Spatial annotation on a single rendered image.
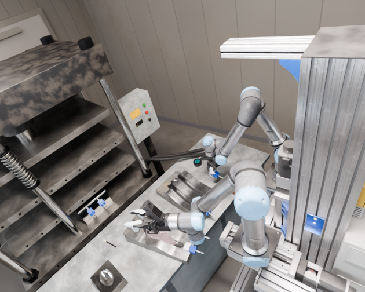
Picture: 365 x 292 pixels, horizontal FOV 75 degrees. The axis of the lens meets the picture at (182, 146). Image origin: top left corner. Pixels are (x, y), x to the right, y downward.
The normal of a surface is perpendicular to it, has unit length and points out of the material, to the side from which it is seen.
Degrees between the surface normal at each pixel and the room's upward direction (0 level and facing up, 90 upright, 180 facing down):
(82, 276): 0
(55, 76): 90
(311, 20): 90
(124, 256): 0
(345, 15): 90
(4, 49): 90
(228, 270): 0
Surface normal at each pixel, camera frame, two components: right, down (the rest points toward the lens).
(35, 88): 0.72, 0.31
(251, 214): -0.18, 0.55
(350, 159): -0.56, 0.63
